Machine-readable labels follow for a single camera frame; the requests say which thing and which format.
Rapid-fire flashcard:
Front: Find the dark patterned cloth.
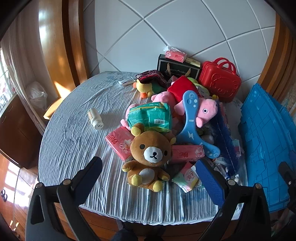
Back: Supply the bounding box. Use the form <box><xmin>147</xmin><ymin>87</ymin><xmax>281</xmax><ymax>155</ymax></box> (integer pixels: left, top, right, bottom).
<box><xmin>135</xmin><ymin>71</ymin><xmax>168</xmax><ymax>88</ymax></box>

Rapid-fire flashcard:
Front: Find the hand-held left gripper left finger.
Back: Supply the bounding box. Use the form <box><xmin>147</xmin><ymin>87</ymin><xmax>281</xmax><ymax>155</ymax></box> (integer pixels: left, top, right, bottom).
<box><xmin>25</xmin><ymin>156</ymin><xmax>103</xmax><ymax>241</ymax></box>

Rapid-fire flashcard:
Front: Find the yellow duck plush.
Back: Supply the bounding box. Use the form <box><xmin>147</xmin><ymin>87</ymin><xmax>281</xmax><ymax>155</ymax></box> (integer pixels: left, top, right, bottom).
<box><xmin>133</xmin><ymin>79</ymin><xmax>154</xmax><ymax>99</ymax></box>

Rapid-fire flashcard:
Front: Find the white tube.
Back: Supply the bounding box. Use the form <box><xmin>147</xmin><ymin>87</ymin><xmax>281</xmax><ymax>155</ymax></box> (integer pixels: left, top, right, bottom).
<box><xmin>117</xmin><ymin>78</ymin><xmax>136</xmax><ymax>87</ymax></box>

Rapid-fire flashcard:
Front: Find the clear plastic bag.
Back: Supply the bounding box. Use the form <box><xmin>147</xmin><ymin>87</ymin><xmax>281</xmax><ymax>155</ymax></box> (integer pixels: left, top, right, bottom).
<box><xmin>25</xmin><ymin>81</ymin><xmax>48</xmax><ymax>111</ymax></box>

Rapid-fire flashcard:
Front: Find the red toy suitcase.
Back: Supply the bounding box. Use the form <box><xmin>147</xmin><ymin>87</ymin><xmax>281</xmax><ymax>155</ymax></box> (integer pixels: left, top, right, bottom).
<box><xmin>198</xmin><ymin>58</ymin><xmax>241</xmax><ymax>103</ymax></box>

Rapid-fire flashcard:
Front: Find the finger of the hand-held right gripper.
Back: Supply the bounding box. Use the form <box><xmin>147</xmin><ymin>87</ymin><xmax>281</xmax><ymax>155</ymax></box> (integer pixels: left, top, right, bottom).
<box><xmin>278</xmin><ymin>162</ymin><xmax>296</xmax><ymax>186</ymax></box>

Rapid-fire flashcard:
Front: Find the white plastic bottle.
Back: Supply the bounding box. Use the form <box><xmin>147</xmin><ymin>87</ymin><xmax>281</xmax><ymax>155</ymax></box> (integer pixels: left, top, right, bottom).
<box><xmin>87</xmin><ymin>108</ymin><xmax>104</xmax><ymax>130</ymax></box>

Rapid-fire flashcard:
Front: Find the pink tissue pack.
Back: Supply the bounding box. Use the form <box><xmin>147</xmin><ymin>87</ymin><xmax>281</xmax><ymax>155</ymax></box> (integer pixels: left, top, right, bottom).
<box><xmin>105</xmin><ymin>126</ymin><xmax>136</xmax><ymax>162</ymax></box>
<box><xmin>170</xmin><ymin>144</ymin><xmax>205</xmax><ymax>164</ymax></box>

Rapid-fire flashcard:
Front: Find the cream cardboard box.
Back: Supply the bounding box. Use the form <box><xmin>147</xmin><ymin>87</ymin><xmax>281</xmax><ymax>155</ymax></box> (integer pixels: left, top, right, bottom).
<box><xmin>185</xmin><ymin>57</ymin><xmax>201</xmax><ymax>67</ymax></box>

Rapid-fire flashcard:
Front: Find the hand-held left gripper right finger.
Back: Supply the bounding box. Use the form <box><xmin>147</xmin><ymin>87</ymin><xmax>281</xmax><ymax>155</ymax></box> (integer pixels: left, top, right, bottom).
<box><xmin>195</xmin><ymin>158</ymin><xmax>271</xmax><ymax>241</ymax></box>

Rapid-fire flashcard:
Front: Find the green sanitary pad pack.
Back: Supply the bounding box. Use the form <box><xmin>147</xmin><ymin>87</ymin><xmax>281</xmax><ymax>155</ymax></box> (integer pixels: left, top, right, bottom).
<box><xmin>127</xmin><ymin>102</ymin><xmax>174</xmax><ymax>133</ymax></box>

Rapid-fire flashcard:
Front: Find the pink plush toy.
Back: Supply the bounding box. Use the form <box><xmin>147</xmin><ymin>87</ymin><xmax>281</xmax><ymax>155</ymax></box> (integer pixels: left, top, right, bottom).
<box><xmin>120</xmin><ymin>105</ymin><xmax>132</xmax><ymax>129</ymax></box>

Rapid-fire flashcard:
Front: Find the brown cardboard box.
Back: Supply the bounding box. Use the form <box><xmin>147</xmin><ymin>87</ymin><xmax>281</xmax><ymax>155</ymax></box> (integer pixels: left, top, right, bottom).
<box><xmin>43</xmin><ymin>97</ymin><xmax>63</xmax><ymax>120</ymax></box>

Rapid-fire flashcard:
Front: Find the blue plastic folding crate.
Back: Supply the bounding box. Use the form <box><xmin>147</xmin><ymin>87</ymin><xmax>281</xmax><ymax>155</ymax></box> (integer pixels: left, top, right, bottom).
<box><xmin>238</xmin><ymin>83</ymin><xmax>296</xmax><ymax>212</ymax></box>

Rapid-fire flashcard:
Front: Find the blue plastic boomerang toy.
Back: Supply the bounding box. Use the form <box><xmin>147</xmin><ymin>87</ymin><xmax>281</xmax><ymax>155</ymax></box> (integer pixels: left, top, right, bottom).
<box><xmin>176</xmin><ymin>90</ymin><xmax>221</xmax><ymax>159</ymax></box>

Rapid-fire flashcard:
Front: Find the black gift box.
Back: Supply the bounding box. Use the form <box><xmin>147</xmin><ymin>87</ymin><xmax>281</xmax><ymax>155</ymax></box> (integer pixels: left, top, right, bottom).
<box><xmin>157</xmin><ymin>54</ymin><xmax>201</xmax><ymax>80</ymax></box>

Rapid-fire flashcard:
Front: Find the wooden cabinet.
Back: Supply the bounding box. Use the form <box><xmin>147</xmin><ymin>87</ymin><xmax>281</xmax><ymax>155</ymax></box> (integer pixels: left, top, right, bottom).
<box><xmin>0</xmin><ymin>94</ymin><xmax>45</xmax><ymax>169</ymax></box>

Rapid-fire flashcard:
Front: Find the brown bear plush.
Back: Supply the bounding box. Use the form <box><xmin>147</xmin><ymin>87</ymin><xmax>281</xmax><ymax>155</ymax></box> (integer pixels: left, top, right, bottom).
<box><xmin>122</xmin><ymin>123</ymin><xmax>177</xmax><ymax>192</ymax></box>

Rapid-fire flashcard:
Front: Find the pastel sanitary pad pack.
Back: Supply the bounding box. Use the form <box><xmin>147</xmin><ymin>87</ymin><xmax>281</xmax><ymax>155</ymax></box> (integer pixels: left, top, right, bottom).
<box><xmin>171</xmin><ymin>161</ymin><xmax>200</xmax><ymax>193</ymax></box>

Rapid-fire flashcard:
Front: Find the lime green plush toy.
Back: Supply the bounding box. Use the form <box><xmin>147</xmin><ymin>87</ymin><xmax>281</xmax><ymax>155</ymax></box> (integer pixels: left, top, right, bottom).
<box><xmin>187</xmin><ymin>77</ymin><xmax>210</xmax><ymax>96</ymax></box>

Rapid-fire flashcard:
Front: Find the pink tissue box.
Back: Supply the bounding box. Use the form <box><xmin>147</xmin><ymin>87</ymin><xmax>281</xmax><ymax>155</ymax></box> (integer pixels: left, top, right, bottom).
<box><xmin>163</xmin><ymin>45</ymin><xmax>188</xmax><ymax>63</ymax></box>

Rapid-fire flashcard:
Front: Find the pink pig plush red dress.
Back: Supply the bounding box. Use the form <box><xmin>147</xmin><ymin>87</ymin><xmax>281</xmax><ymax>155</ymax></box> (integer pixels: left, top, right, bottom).
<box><xmin>151</xmin><ymin>75</ymin><xmax>219</xmax><ymax>128</ymax></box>

